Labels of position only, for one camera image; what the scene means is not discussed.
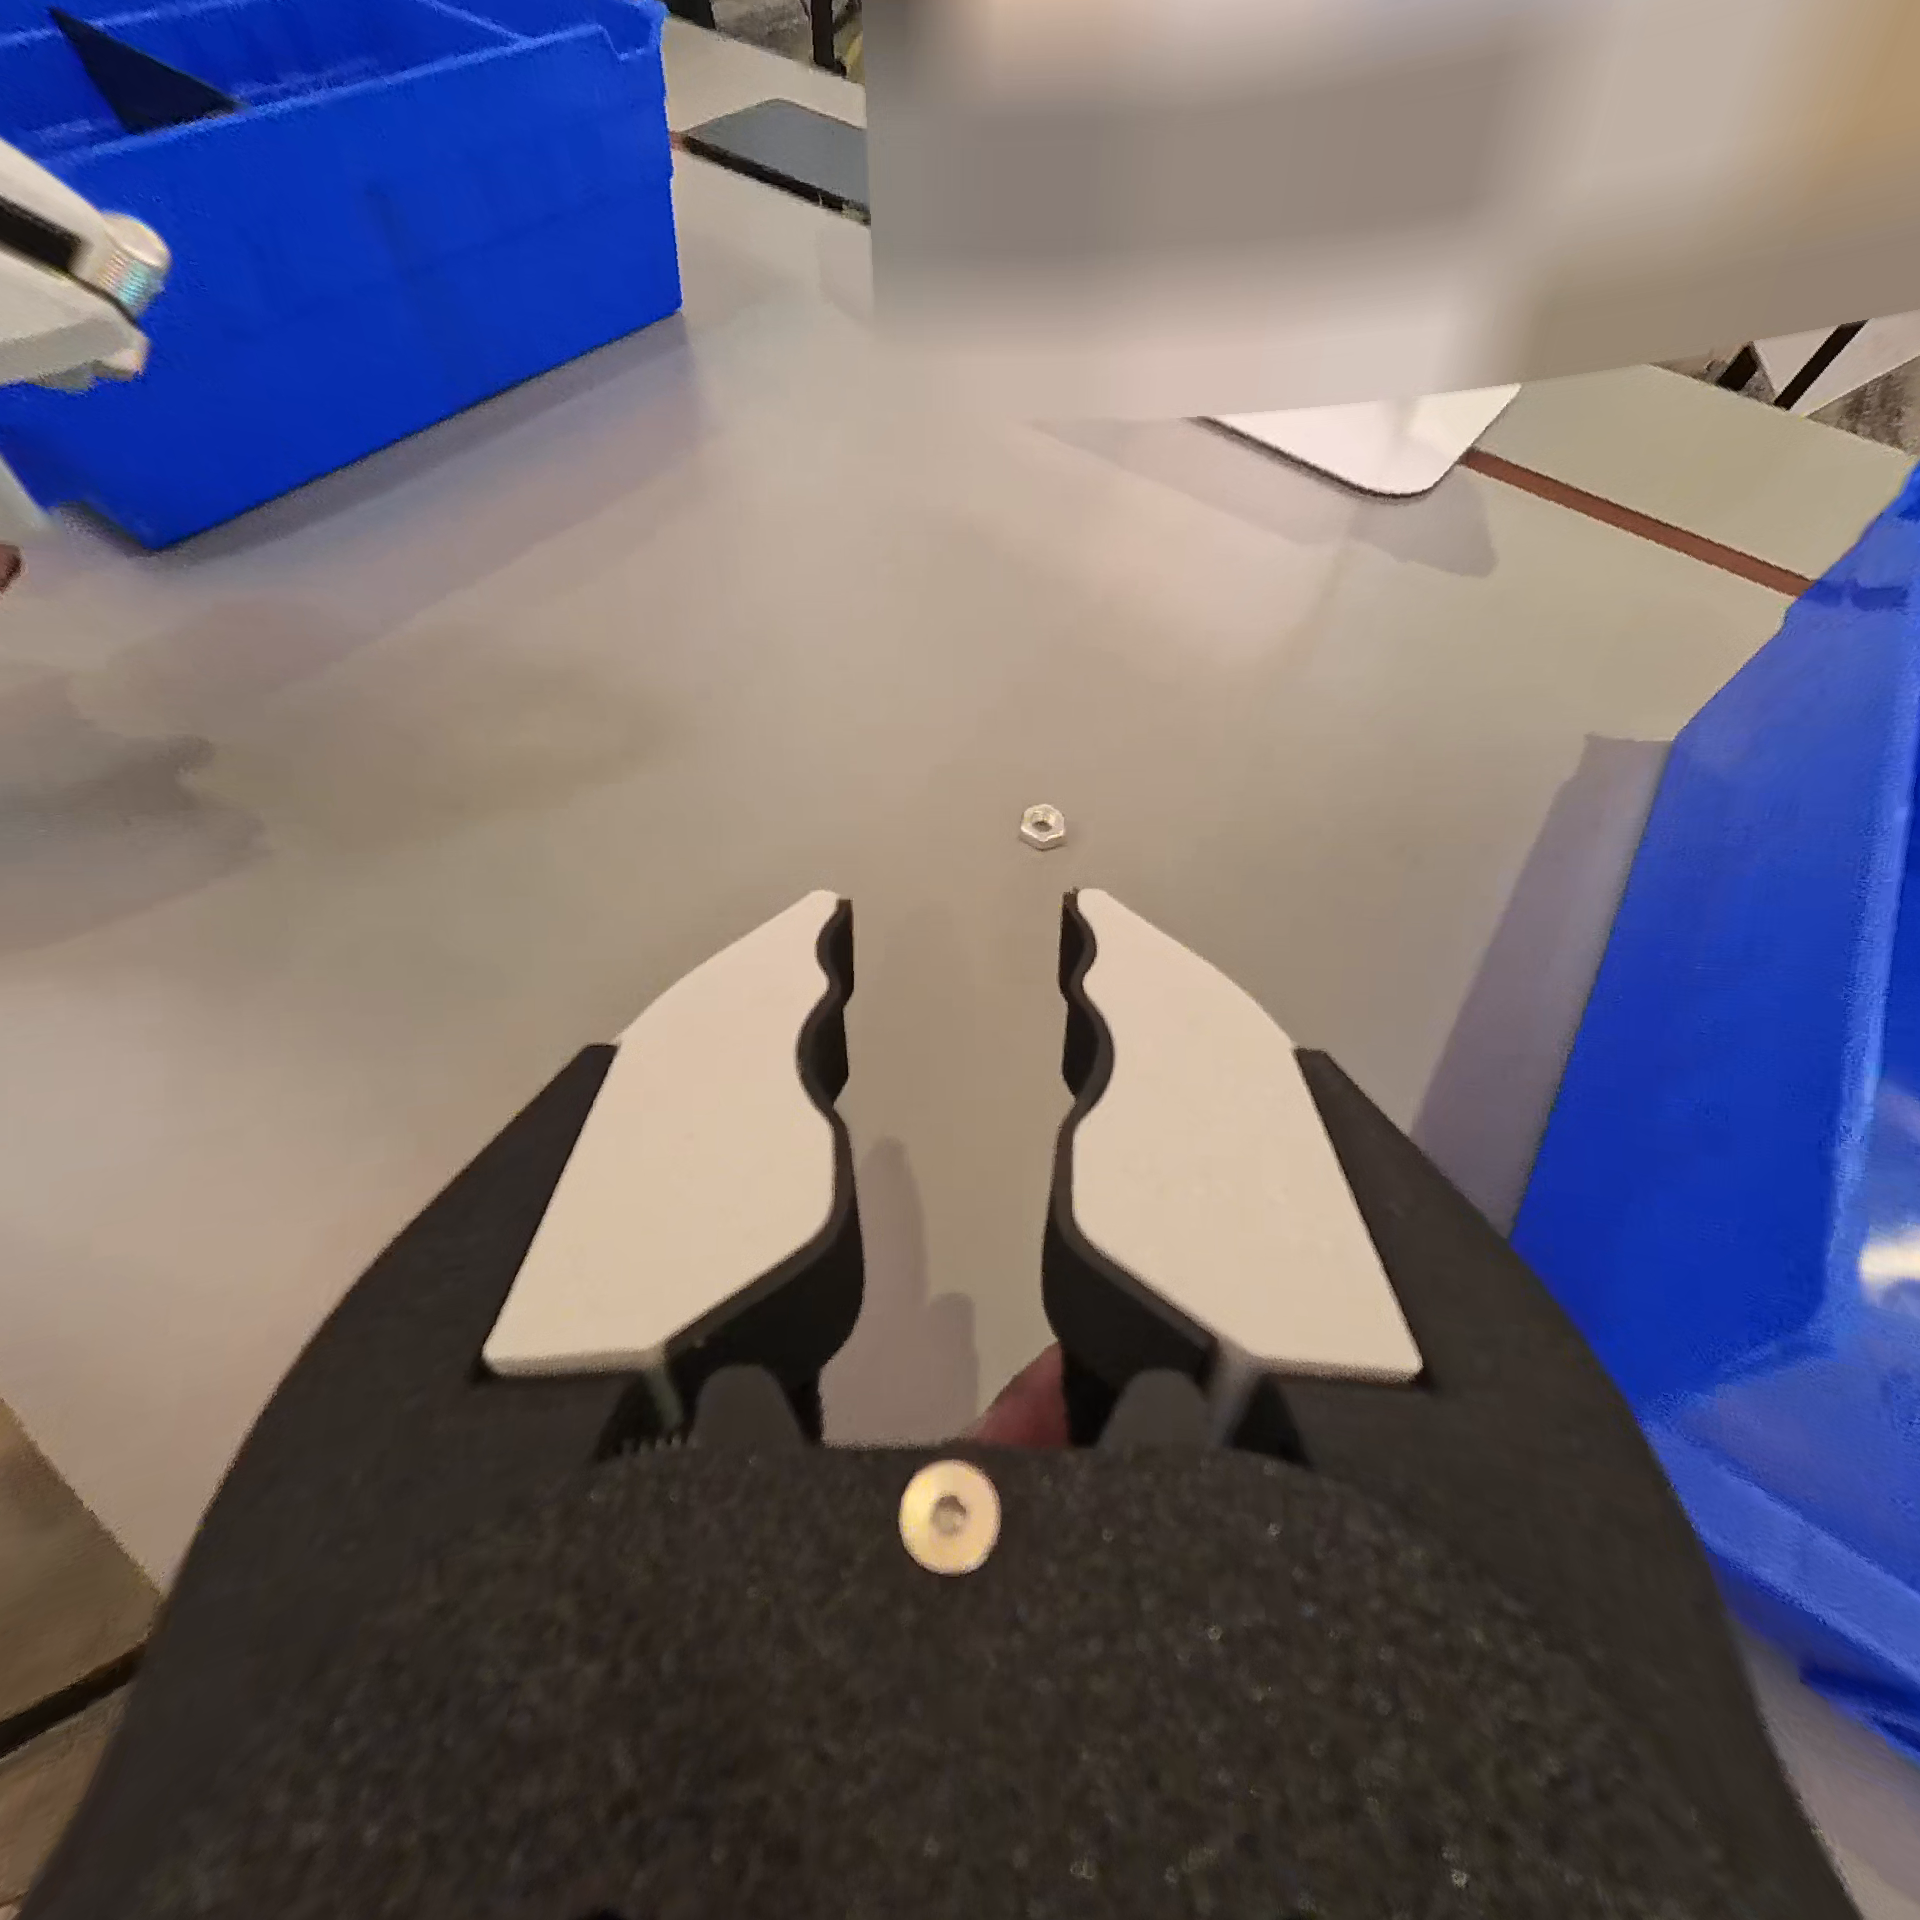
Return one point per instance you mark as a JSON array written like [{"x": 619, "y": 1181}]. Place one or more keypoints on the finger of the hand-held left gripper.
[
  {"x": 46, "y": 215},
  {"x": 62, "y": 353}
]

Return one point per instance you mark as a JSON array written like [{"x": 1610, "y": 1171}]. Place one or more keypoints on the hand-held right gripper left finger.
[{"x": 663, "y": 1200}]

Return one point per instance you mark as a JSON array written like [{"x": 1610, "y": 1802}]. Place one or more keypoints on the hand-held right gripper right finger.
[{"x": 1232, "y": 1200}]

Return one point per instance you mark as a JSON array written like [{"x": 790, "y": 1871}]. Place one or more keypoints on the silver bolt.
[{"x": 127, "y": 274}]

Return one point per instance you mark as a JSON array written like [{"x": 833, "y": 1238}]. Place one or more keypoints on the blue divided storage bin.
[{"x": 389, "y": 274}]

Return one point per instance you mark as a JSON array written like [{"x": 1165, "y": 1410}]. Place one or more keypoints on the silver hex nut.
[{"x": 1042, "y": 818}]

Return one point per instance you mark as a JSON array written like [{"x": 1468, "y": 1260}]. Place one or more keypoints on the person's right hand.
[{"x": 1028, "y": 1410}]

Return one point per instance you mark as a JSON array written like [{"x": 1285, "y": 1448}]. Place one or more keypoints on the dark flat tablet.
[{"x": 779, "y": 155}]

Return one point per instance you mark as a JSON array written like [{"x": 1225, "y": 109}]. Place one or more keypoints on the white document stand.
[{"x": 1382, "y": 444}]

